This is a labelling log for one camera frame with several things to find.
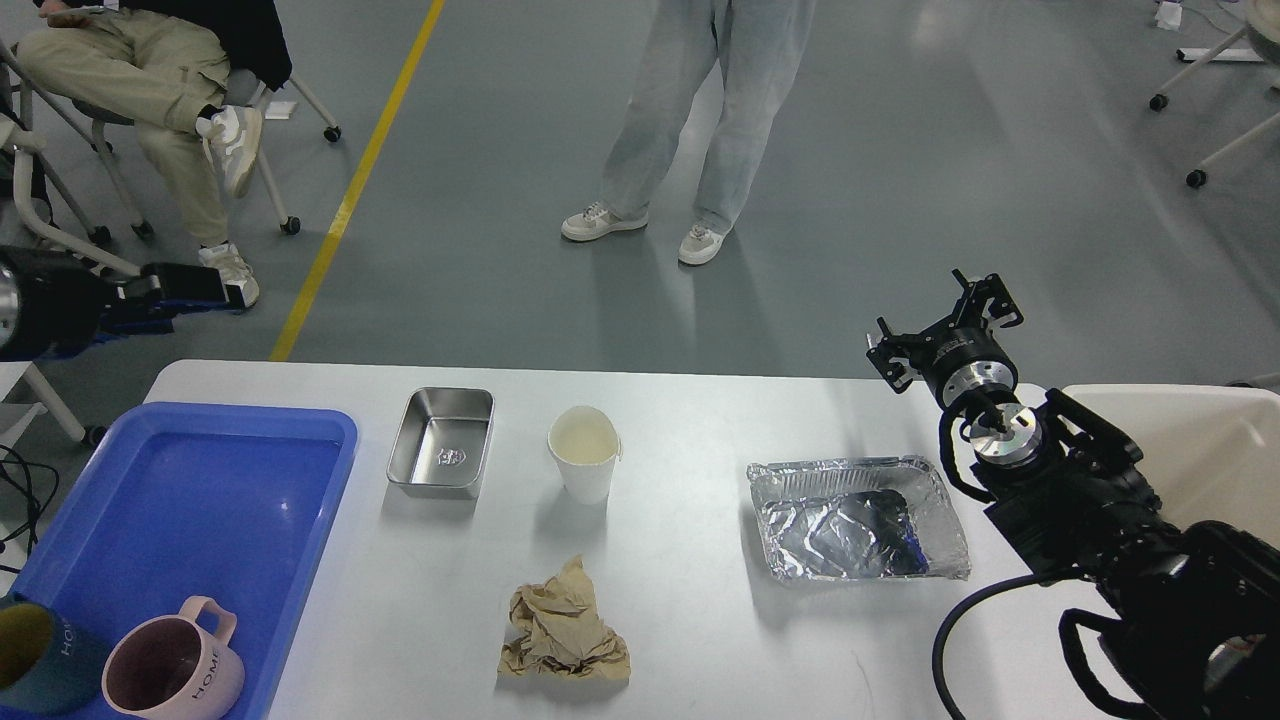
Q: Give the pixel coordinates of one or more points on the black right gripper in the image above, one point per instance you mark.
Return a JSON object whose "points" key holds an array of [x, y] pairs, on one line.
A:
{"points": [[953, 360]]}

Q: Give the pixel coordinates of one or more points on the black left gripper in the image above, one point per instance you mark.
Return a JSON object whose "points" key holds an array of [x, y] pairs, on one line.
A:
{"points": [[52, 306]]}

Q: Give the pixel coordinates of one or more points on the stainless steel rectangular tin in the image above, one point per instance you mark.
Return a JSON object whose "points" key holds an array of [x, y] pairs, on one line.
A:
{"points": [[442, 443]]}

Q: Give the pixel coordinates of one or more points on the pink home mug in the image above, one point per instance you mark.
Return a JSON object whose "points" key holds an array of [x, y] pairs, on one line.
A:
{"points": [[177, 666]]}

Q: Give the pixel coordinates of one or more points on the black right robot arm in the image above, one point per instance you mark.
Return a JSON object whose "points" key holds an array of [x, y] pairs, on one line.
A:
{"points": [[1194, 630]]}

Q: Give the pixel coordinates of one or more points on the white side table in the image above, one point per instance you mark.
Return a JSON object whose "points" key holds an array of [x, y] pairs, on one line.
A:
{"points": [[17, 417]]}

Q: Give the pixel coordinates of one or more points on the aluminium foil tray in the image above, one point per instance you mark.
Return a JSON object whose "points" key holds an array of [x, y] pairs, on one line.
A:
{"points": [[855, 519]]}

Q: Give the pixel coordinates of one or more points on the blue plastic tray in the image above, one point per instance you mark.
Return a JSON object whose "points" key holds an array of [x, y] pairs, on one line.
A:
{"points": [[231, 502]]}

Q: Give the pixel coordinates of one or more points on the seated person in khaki trousers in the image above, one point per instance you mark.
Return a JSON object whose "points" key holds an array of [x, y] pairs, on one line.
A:
{"points": [[165, 65]]}

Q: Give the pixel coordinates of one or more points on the white plastic bin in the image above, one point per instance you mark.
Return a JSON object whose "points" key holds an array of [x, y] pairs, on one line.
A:
{"points": [[1209, 453]]}

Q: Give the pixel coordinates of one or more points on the white paper cup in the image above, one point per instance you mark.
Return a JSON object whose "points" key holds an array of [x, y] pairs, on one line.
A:
{"points": [[586, 446]]}

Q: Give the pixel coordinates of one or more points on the dark blue mug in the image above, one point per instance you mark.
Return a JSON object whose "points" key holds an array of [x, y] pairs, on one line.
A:
{"points": [[49, 665]]}

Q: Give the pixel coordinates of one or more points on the crumpled brown paper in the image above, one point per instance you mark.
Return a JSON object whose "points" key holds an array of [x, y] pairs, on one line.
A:
{"points": [[559, 631]]}

